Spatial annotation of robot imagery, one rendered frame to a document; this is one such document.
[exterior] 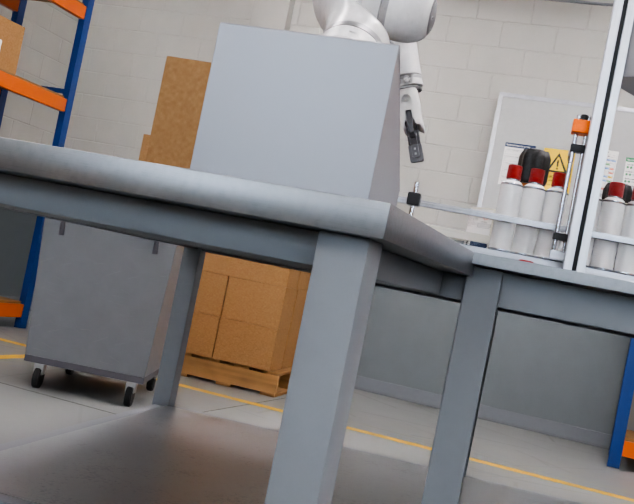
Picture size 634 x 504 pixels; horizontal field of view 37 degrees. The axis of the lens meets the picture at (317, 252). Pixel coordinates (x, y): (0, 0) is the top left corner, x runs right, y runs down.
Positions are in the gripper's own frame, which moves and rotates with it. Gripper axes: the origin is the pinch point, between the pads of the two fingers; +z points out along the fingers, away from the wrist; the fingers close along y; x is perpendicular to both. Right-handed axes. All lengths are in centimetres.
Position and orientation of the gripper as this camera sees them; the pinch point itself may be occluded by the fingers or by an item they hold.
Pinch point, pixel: (416, 153)
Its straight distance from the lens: 225.1
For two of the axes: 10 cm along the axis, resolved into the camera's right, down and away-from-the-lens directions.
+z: 1.4, 9.9, -0.9
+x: -9.7, 1.6, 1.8
